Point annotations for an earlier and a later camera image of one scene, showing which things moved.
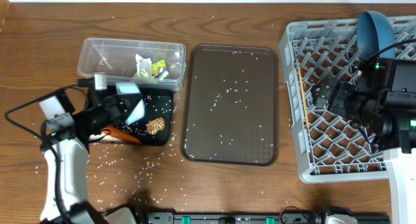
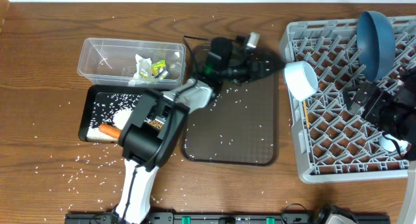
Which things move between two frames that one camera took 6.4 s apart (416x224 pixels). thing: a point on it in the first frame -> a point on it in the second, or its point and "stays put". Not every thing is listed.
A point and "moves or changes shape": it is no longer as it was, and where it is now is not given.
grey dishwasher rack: x=329 y=148 stays put
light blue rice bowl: x=138 y=113 -> x=301 y=78
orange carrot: x=119 y=134 stays put
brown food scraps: x=155 y=124 stays put
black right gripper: x=333 y=96 -> x=363 y=97
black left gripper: x=114 y=108 -> x=252 y=65
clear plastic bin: x=148 y=64 stays put
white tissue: x=143 y=67 stays put
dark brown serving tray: x=231 y=113 stays put
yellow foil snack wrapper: x=158 y=69 moves or changes shape
